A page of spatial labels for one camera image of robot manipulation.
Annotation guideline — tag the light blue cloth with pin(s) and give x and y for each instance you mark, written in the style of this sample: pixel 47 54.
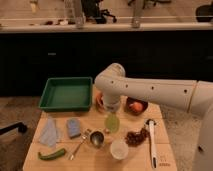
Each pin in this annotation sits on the light blue cloth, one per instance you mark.
pixel 50 134

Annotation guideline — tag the bunch of red grapes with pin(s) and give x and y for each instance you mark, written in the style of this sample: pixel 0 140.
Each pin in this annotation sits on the bunch of red grapes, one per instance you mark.
pixel 136 138

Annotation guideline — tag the orange bowl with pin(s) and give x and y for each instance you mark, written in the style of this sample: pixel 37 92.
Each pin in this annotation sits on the orange bowl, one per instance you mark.
pixel 99 100

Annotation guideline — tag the orange fruit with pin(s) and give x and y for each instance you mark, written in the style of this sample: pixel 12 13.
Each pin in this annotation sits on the orange fruit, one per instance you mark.
pixel 136 107

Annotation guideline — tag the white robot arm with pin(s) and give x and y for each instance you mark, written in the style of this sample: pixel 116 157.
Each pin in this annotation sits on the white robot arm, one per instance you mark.
pixel 191 96

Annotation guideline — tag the green plastic tray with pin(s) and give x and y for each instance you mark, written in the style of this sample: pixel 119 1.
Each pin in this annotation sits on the green plastic tray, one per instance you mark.
pixel 67 94

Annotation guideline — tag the green plastic cup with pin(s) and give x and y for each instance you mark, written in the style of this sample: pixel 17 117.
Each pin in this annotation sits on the green plastic cup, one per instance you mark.
pixel 112 123

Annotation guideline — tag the dark red bowl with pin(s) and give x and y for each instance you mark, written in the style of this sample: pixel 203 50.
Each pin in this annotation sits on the dark red bowl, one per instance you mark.
pixel 131 100

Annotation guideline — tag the green cucumber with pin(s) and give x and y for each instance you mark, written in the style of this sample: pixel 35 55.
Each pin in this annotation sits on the green cucumber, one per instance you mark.
pixel 52 156

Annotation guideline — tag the metal spoon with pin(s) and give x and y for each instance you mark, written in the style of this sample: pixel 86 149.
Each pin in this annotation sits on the metal spoon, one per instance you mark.
pixel 73 154

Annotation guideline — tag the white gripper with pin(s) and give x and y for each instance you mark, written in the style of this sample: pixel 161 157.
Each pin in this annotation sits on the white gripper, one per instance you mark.
pixel 111 104

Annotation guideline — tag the metal measuring cup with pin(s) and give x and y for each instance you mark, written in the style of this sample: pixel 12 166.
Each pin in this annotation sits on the metal measuring cup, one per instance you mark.
pixel 96 139

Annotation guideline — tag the translucent white cup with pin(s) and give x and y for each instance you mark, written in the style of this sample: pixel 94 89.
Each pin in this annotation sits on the translucent white cup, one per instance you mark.
pixel 119 149

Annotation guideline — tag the blue sponge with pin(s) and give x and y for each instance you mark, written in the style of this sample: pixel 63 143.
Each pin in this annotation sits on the blue sponge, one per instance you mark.
pixel 73 127

